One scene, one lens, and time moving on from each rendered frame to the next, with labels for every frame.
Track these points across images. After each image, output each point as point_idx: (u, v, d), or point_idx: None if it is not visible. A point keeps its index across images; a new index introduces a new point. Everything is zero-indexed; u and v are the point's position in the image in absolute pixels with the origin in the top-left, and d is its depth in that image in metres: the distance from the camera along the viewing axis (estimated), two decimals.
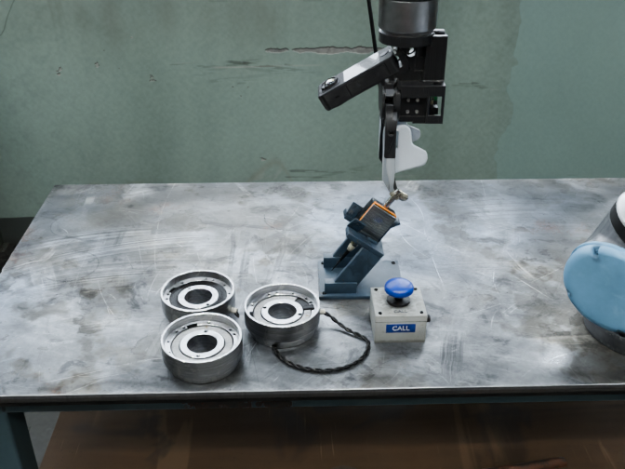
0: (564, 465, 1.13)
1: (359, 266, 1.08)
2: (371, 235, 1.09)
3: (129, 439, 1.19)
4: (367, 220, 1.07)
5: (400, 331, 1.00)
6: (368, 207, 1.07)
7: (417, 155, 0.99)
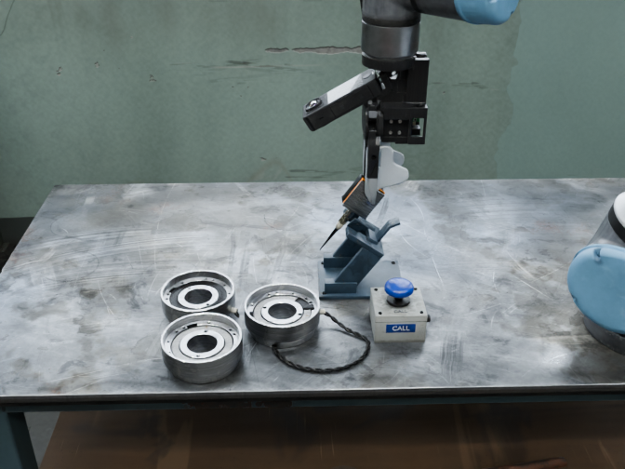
0: (564, 465, 1.13)
1: (359, 266, 1.08)
2: (359, 213, 1.07)
3: (129, 439, 1.19)
4: (355, 196, 1.05)
5: (400, 331, 1.00)
6: (356, 184, 1.05)
7: (398, 174, 1.02)
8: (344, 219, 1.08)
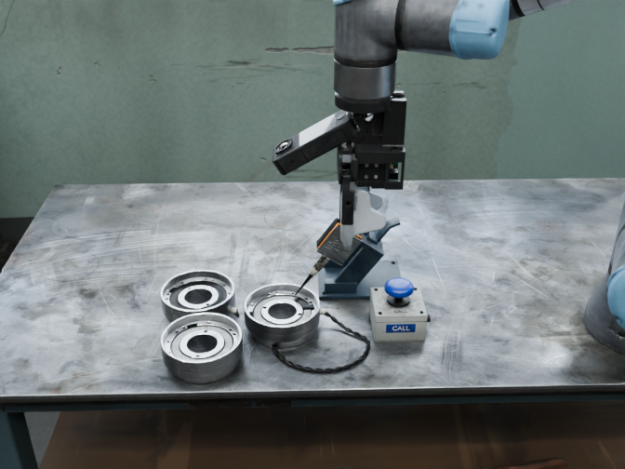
0: (564, 465, 1.13)
1: (359, 266, 1.08)
2: (335, 259, 1.00)
3: (129, 439, 1.19)
4: (330, 242, 0.99)
5: (400, 331, 1.00)
6: (331, 229, 0.99)
7: (376, 220, 0.95)
8: (320, 264, 1.01)
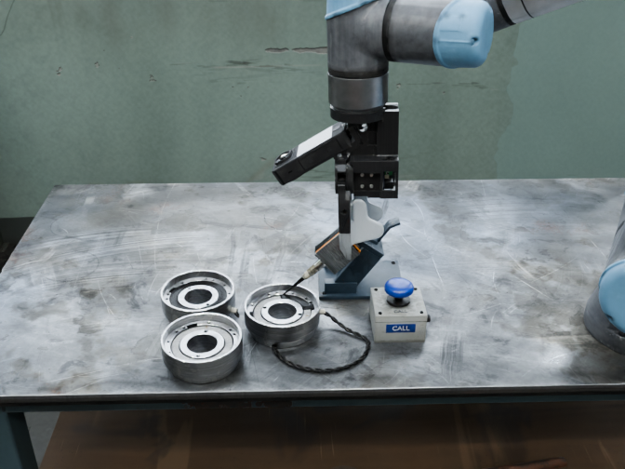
0: (564, 465, 1.13)
1: (359, 266, 1.08)
2: (330, 266, 1.02)
3: (129, 439, 1.19)
4: (329, 248, 1.01)
5: (400, 331, 1.00)
6: (333, 236, 1.01)
7: (373, 229, 0.97)
8: (313, 269, 1.03)
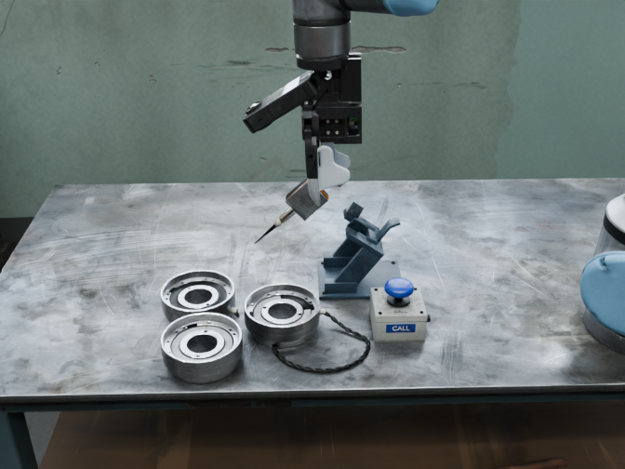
0: (564, 465, 1.13)
1: (359, 266, 1.08)
2: (300, 213, 1.07)
3: (129, 439, 1.19)
4: (299, 195, 1.06)
5: (400, 331, 1.00)
6: (302, 183, 1.06)
7: (339, 174, 1.03)
8: (285, 216, 1.08)
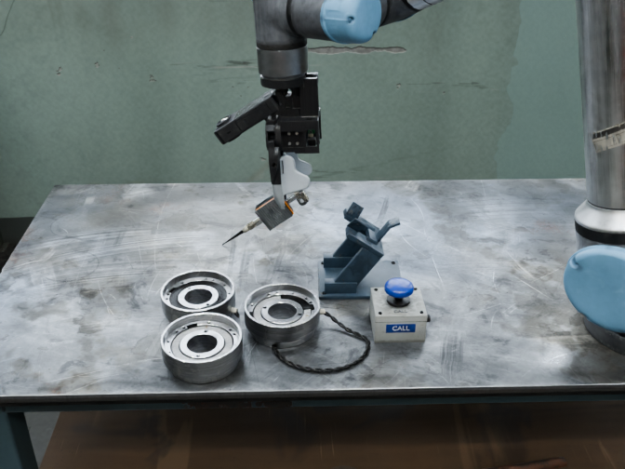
0: (564, 465, 1.13)
1: (359, 266, 1.08)
2: (267, 223, 1.20)
3: (129, 439, 1.19)
4: (268, 207, 1.19)
5: (400, 331, 1.00)
6: (272, 198, 1.19)
7: (300, 180, 1.15)
8: (252, 224, 1.21)
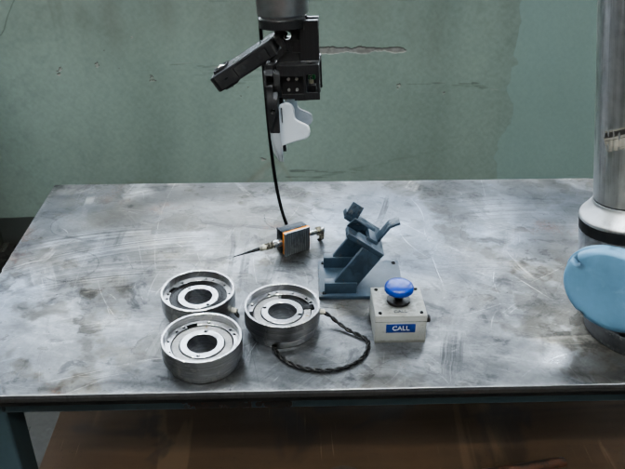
0: (564, 465, 1.13)
1: (359, 266, 1.08)
2: (286, 248, 1.20)
3: (129, 439, 1.19)
4: (296, 234, 1.19)
5: (400, 331, 1.00)
6: (300, 226, 1.20)
7: (300, 129, 1.10)
8: (272, 246, 1.19)
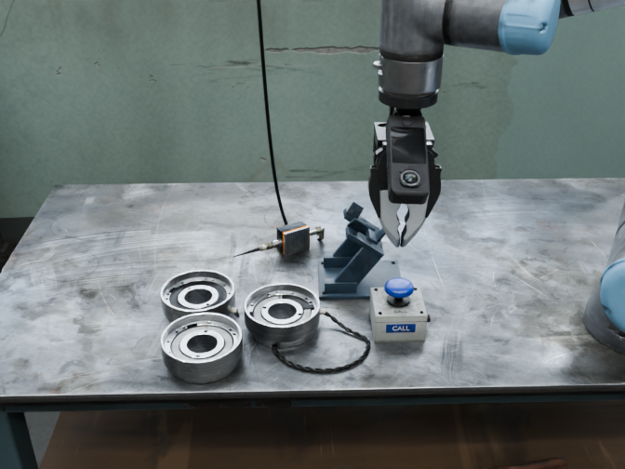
0: (564, 465, 1.13)
1: (359, 266, 1.08)
2: (286, 248, 1.20)
3: (129, 439, 1.19)
4: (296, 234, 1.19)
5: (400, 331, 1.00)
6: (300, 226, 1.20)
7: None
8: (272, 246, 1.19)
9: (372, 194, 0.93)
